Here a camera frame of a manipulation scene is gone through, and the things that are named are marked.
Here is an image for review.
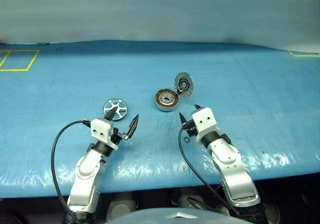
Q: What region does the silver spoked rotor cover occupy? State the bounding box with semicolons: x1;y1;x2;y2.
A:
102;98;130;122

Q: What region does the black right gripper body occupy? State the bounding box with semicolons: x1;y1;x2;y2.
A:
183;120;199;138

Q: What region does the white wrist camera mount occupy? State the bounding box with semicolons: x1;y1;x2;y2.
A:
90;118;119;150
191;107;221;143

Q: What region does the motor stator with copper windings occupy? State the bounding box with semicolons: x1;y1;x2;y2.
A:
151;88;180;113

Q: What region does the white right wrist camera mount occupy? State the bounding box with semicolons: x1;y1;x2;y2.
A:
191;107;221;143

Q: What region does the blue plastic table cover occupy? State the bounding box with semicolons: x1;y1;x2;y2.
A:
0;39;320;199

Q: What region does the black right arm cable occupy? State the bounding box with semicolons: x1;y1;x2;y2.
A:
178;126;242;219

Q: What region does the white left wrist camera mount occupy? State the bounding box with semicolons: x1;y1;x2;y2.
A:
90;118;119;150

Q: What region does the grey rounded robot joint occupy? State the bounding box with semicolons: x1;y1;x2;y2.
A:
172;195;210;211
107;199;139;221

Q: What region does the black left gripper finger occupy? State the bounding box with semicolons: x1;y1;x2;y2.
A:
104;106;119;122
125;114;140;139

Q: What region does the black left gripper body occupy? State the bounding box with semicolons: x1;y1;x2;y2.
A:
111;127;130;145

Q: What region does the grey robot torso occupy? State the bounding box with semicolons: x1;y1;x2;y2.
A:
104;207;218;224

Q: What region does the silver black motor rotor disc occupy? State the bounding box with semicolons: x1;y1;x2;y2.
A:
174;71;193;97

